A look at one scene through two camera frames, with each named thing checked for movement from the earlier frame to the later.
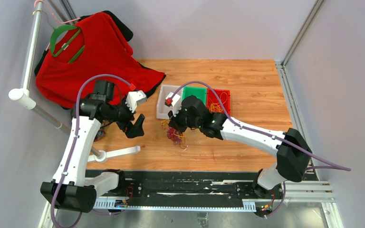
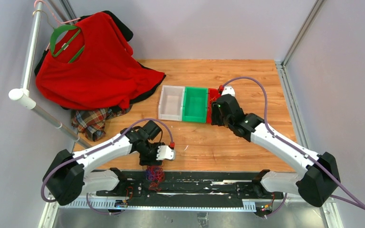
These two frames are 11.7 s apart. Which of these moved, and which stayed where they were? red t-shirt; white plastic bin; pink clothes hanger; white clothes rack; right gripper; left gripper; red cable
Moved: red cable; left gripper; right gripper
Stayed: pink clothes hanger; white plastic bin; white clothes rack; red t-shirt
